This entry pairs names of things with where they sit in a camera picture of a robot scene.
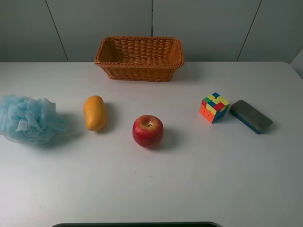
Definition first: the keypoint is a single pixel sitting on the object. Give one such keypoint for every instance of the grey blue board eraser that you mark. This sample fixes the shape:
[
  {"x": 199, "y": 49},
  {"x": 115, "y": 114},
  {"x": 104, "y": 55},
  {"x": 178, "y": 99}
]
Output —
[{"x": 250, "y": 116}]

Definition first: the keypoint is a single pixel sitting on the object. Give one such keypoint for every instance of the orange wicker basket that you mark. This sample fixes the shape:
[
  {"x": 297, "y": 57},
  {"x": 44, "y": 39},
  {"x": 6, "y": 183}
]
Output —
[{"x": 140, "y": 58}]

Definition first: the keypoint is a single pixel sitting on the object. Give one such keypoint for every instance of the colourful puzzle cube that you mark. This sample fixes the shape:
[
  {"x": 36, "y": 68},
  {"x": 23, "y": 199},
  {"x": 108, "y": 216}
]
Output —
[{"x": 214, "y": 107}]

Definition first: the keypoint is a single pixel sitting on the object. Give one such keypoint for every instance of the red apple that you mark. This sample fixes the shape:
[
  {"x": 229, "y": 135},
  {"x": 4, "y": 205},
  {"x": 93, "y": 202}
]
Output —
[{"x": 148, "y": 131}]

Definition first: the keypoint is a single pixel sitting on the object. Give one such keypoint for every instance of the yellow mango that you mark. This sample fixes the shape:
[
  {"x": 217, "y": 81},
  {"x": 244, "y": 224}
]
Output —
[{"x": 95, "y": 113}]

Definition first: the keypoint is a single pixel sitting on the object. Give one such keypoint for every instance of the blue mesh bath sponge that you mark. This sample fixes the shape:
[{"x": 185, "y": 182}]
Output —
[{"x": 29, "y": 121}]

